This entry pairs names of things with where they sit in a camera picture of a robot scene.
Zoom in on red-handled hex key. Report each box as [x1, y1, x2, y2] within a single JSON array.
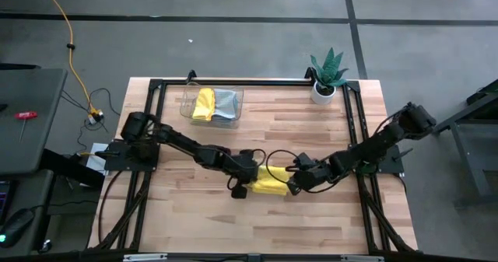
[[14, 110, 39, 143]]

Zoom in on black computer mouse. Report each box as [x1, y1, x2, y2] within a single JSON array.
[[0, 207, 36, 250]]

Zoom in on yellow extension cable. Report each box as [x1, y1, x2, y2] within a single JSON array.
[[37, 0, 106, 125]]

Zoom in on black metal cart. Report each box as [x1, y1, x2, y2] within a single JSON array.
[[427, 79, 498, 208]]

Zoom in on black aluminium frame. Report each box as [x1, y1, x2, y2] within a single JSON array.
[[86, 69, 419, 255]]

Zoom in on grey desk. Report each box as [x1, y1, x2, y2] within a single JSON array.
[[0, 68, 69, 177]]

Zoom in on grey waffle microfiber towel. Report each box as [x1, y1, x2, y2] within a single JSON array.
[[212, 88, 240, 122]]

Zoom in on silver metal bracket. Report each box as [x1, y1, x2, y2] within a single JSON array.
[[123, 253, 168, 262], [341, 255, 385, 262]]

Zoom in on clear plastic bin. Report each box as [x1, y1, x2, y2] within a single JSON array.
[[179, 82, 245, 130]]

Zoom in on dark desk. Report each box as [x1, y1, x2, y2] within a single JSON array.
[[0, 168, 55, 257]]

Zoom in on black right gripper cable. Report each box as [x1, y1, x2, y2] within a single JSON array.
[[265, 149, 342, 195]]

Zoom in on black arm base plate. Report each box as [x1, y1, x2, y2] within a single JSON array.
[[103, 139, 160, 173], [348, 143, 414, 176]]

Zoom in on white paper sheet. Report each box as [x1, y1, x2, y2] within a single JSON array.
[[85, 142, 110, 176]]

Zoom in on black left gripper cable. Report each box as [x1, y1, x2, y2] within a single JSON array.
[[226, 148, 268, 191]]

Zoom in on yellow microfiber towel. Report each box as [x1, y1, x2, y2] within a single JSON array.
[[191, 87, 217, 122], [247, 164, 293, 197]]

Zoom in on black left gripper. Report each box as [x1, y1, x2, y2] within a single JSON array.
[[226, 148, 266, 200]]

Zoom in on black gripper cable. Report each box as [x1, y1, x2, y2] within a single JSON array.
[[265, 149, 342, 195], [226, 148, 268, 191]]

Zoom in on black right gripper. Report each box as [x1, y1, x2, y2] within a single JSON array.
[[286, 152, 332, 196]]

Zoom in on green plant in white pot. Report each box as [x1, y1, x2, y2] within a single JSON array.
[[309, 47, 350, 107]]

